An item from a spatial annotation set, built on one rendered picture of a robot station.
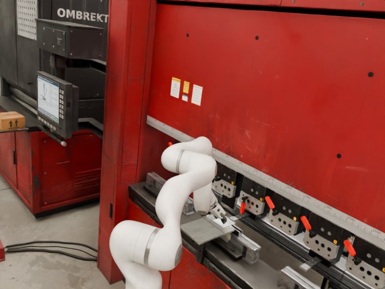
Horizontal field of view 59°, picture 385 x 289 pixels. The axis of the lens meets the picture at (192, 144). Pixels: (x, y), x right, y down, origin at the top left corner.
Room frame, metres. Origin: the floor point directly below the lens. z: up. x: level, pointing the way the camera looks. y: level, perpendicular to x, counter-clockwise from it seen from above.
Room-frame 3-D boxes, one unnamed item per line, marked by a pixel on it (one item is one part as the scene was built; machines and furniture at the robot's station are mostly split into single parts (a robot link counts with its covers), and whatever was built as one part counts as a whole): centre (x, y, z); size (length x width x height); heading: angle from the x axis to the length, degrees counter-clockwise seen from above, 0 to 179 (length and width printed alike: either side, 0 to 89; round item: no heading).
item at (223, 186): (1.76, -0.23, 1.26); 0.15 x 0.09 x 0.17; 42
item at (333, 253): (1.32, -0.63, 1.26); 0.15 x 0.09 x 0.17; 42
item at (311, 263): (1.48, -0.70, 1.01); 0.26 x 0.12 x 0.05; 132
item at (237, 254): (1.68, -0.23, 0.89); 0.30 x 0.05 x 0.03; 42
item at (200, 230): (1.65, -0.14, 1.00); 0.26 x 0.18 x 0.01; 132
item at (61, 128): (2.27, 0.95, 1.42); 0.45 x 0.12 x 0.36; 47
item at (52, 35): (2.37, 0.93, 1.53); 0.51 x 0.25 x 0.85; 47
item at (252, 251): (1.70, -0.29, 0.92); 0.39 x 0.06 x 0.10; 42
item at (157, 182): (2.15, 0.12, 0.92); 0.50 x 0.06 x 0.10; 42
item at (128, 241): (0.93, 0.13, 1.30); 0.19 x 0.12 x 0.24; 74
